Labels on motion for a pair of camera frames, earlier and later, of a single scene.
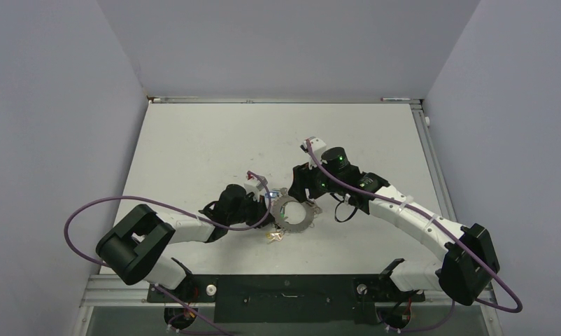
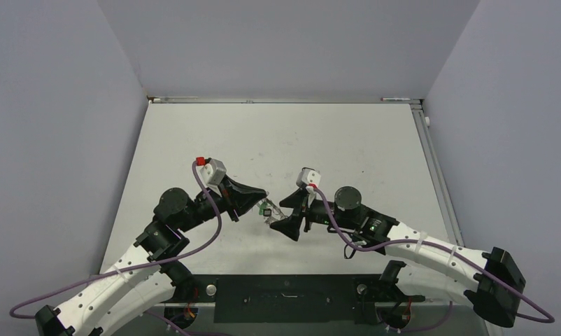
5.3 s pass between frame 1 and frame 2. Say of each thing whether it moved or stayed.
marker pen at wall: stayed
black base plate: stayed
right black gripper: moved
